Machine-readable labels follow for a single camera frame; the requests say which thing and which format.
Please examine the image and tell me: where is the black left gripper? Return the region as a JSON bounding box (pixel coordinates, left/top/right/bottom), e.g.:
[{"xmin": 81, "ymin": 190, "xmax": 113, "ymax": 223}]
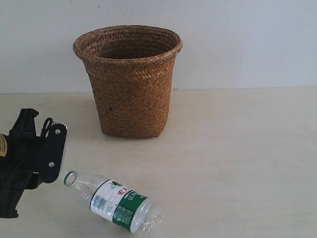
[{"xmin": 0, "ymin": 108, "xmax": 45, "ymax": 219}]

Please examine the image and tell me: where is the brown woven wicker basket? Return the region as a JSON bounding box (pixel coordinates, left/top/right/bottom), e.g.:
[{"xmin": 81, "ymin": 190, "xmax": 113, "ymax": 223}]
[{"xmin": 73, "ymin": 25, "xmax": 183, "ymax": 138}]

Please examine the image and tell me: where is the clear plastic water bottle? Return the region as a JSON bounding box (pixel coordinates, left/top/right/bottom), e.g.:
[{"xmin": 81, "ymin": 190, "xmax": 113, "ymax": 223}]
[{"xmin": 60, "ymin": 170, "xmax": 163, "ymax": 238}]

